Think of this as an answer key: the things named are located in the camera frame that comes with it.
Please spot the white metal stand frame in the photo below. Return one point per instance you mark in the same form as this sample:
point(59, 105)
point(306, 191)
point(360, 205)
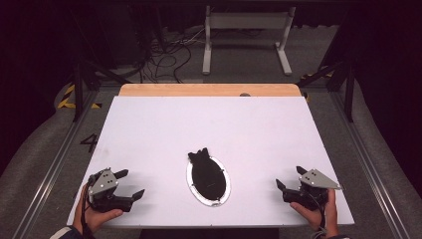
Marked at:
point(247, 21)

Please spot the person's left hand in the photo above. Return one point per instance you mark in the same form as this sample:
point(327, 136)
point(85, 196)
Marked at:
point(96, 217)

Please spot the black metal stand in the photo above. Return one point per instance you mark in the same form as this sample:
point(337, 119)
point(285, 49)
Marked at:
point(349, 93)
point(78, 89)

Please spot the white board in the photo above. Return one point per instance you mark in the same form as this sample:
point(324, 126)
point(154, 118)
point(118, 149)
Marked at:
point(212, 126)

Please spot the person's right hand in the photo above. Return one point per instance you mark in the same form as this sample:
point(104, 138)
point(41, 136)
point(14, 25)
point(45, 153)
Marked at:
point(320, 217)

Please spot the wooden table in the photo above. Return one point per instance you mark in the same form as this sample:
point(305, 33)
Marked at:
point(185, 90)

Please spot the oval silver-rimmed mirror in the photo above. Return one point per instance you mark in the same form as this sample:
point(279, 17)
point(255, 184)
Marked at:
point(208, 179)

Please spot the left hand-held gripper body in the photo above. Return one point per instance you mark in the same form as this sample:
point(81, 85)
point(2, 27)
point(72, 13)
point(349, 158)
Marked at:
point(105, 191)

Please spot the aluminium floor rail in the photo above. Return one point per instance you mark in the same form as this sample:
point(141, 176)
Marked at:
point(368, 159)
point(49, 172)

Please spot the black cloth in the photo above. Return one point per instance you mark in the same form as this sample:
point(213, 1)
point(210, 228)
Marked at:
point(206, 174)

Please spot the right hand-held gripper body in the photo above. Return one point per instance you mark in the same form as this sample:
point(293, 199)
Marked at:
point(312, 191)

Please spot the yellow and black floor tape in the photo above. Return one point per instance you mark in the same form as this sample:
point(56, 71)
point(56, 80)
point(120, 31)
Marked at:
point(66, 99)
point(315, 73)

